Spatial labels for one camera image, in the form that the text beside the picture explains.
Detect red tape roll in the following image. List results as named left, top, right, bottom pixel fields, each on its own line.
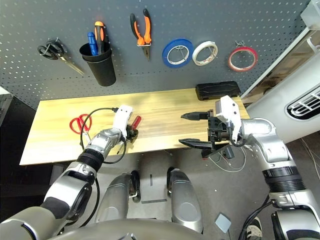
left=227, top=46, right=259, bottom=73

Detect white metal rack frame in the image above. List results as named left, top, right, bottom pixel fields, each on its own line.
left=240, top=27, right=320, bottom=101

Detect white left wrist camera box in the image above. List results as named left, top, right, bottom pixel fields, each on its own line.
left=111, top=104, right=134, bottom=137

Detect silver robot leg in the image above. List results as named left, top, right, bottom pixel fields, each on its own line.
left=96, top=172, right=141, bottom=223
left=166, top=167, right=204, bottom=233

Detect silver robot right leg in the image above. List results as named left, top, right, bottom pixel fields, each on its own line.
left=166, top=167, right=204, bottom=233

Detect white black sneaker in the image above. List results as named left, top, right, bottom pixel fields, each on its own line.
left=246, top=216, right=263, bottom=240

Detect grey square plate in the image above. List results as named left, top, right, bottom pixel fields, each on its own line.
left=214, top=212, right=232, bottom=234

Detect black cabinet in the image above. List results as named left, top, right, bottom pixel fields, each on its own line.
left=0, top=92, right=15, bottom=128

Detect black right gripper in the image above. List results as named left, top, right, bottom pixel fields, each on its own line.
left=178, top=108, right=235, bottom=151

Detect orange black handled screwdriver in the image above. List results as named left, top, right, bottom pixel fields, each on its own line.
left=93, top=21, right=109, bottom=55

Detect black handled scissors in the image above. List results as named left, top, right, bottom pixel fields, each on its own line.
left=37, top=37, right=85, bottom=76

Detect blue handled screwdriver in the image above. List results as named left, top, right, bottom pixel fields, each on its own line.
left=87, top=31, right=99, bottom=56

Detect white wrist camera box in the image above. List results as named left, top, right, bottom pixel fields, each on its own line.
left=214, top=95, right=241, bottom=146
left=111, top=104, right=134, bottom=137

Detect black plastic tool case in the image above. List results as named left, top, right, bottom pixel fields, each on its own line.
left=195, top=80, right=241, bottom=101

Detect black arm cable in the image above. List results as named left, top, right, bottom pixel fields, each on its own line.
left=79, top=107, right=127, bottom=165
left=238, top=194, right=273, bottom=240

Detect red handled screwdriver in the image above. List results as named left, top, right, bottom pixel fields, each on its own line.
left=131, top=115, right=142, bottom=130

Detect blue tape roll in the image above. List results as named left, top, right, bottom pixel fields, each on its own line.
left=161, top=38, right=195, bottom=69

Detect small black power adapter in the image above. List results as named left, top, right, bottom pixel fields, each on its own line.
left=223, top=146, right=235, bottom=160

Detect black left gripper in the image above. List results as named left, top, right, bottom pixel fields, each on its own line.
left=125, top=124, right=140, bottom=144

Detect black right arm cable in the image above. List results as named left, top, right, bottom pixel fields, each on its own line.
left=238, top=194, right=273, bottom=240

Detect dark grey pegboard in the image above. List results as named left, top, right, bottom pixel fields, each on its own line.
left=0, top=0, right=311, bottom=111

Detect grey robot torso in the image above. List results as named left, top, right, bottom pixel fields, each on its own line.
left=49, top=218, right=208, bottom=240

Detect translucent plastic bin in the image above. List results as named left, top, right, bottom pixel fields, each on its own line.
left=300, top=0, right=320, bottom=31

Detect white rounded machine housing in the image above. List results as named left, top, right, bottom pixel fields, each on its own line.
left=246, top=59, right=320, bottom=145

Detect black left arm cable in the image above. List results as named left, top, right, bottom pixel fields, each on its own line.
left=79, top=107, right=127, bottom=165

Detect silver robot left leg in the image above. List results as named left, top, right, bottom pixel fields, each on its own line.
left=96, top=172, right=141, bottom=223

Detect black plastic cup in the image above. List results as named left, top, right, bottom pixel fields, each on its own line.
left=79, top=41, right=117, bottom=87

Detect orange black long-nose pliers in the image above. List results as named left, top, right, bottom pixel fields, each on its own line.
left=129, top=8, right=153, bottom=62

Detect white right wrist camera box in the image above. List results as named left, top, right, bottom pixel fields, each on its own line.
left=214, top=95, right=241, bottom=146

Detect white tape roll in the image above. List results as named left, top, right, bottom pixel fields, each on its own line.
left=191, top=41, right=219, bottom=67

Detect red handled scissors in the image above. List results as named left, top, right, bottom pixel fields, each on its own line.
left=69, top=113, right=93, bottom=141

